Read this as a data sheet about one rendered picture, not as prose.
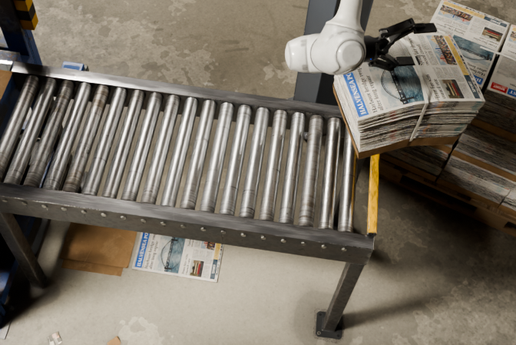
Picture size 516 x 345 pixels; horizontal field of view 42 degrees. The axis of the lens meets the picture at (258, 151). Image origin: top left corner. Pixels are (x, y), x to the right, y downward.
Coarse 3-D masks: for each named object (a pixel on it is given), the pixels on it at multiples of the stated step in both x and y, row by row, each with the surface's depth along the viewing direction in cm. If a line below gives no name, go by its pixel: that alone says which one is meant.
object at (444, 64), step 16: (416, 48) 211; (432, 48) 212; (448, 48) 214; (432, 64) 208; (448, 64) 210; (464, 64) 211; (432, 80) 203; (448, 80) 205; (464, 80) 207; (448, 96) 201; (464, 96) 203; (480, 96) 205; (448, 112) 204; (464, 112) 207; (432, 128) 211; (448, 128) 213; (464, 128) 215
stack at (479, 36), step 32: (448, 32) 264; (480, 32) 264; (512, 32) 266; (480, 64) 255; (512, 64) 256; (512, 96) 247; (480, 128) 268; (512, 128) 259; (384, 160) 312; (416, 160) 301; (448, 160) 293; (480, 160) 281; (512, 160) 272; (416, 192) 319; (448, 192) 307; (480, 192) 297; (512, 192) 287
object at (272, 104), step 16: (16, 64) 247; (32, 64) 248; (16, 80) 249; (80, 80) 245; (96, 80) 245; (112, 80) 245; (128, 80) 246; (144, 80) 246; (112, 96) 249; (128, 96) 248; (192, 96) 243; (208, 96) 244; (224, 96) 244; (240, 96) 244; (256, 96) 245; (272, 112) 245; (288, 112) 243; (304, 112) 242; (320, 112) 242; (336, 112) 243; (288, 128) 252
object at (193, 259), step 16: (144, 240) 298; (160, 240) 299; (176, 240) 299; (192, 240) 299; (144, 256) 294; (160, 256) 294; (176, 256) 295; (192, 256) 295; (208, 256) 296; (160, 272) 290; (176, 272) 291; (192, 272) 291; (208, 272) 292
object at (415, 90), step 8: (408, 40) 212; (392, 48) 210; (400, 48) 210; (392, 56) 208; (400, 56) 208; (400, 72) 204; (408, 72) 205; (416, 72) 205; (424, 72) 205; (408, 80) 203; (416, 80) 203; (424, 80) 203; (408, 88) 201; (416, 88) 201; (432, 88) 201; (416, 96) 199; (432, 96) 200; (416, 104) 198; (424, 104) 199; (432, 104) 199; (416, 112) 201; (432, 112) 203; (416, 120) 205; (424, 120) 206; (408, 128) 208; (408, 136) 212; (416, 136) 213
